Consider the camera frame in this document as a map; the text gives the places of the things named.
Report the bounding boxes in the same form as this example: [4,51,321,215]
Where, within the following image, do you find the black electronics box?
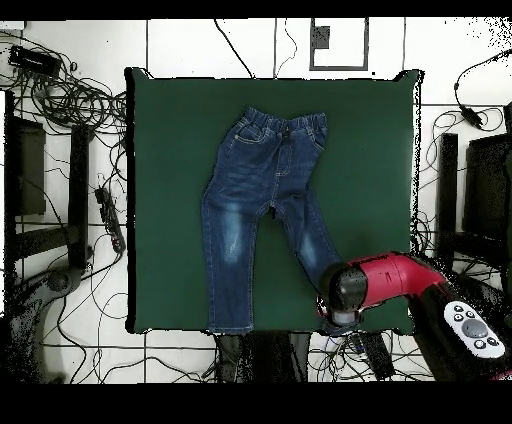
[8,44,63,78]

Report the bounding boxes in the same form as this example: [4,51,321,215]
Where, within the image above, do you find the grey stand base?
[7,265,87,383]

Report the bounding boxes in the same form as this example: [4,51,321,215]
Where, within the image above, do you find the black metal stand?
[3,90,95,277]
[435,133,512,261]

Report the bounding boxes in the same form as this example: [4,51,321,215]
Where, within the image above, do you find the blue denim jeans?
[199,105,355,338]

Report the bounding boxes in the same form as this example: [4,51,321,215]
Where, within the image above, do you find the grey square frame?
[308,17,370,72]

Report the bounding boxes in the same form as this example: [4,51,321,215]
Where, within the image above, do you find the tangled black cables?
[0,29,129,139]

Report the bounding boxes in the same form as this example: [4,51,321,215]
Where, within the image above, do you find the small dark square box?
[313,25,332,50]

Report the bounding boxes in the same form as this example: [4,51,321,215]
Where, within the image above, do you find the tangled floor cables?
[309,330,435,382]

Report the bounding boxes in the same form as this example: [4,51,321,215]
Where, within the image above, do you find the black power strip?
[94,186,127,254]

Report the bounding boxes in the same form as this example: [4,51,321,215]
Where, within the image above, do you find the dark green tablecloth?
[123,67,425,335]

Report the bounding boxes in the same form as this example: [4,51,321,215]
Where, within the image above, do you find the black cable with adapter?
[453,49,512,130]

